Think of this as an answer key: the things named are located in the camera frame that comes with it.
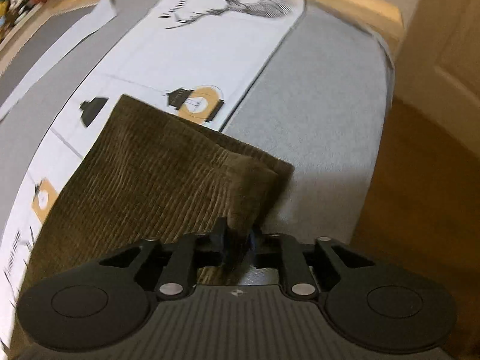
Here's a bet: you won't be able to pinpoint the cream door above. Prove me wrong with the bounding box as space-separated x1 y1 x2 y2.
392 0 480 145

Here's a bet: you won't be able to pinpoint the olive corduroy pants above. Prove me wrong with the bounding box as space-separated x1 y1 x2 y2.
10 94 295 350

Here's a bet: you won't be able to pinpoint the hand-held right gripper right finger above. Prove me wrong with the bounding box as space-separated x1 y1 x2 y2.
247 229 371 299

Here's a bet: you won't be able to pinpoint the grey printed bed sheet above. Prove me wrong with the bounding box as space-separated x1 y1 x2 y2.
0 0 395 349

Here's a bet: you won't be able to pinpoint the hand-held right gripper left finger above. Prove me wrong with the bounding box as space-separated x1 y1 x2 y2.
99 217 230 301

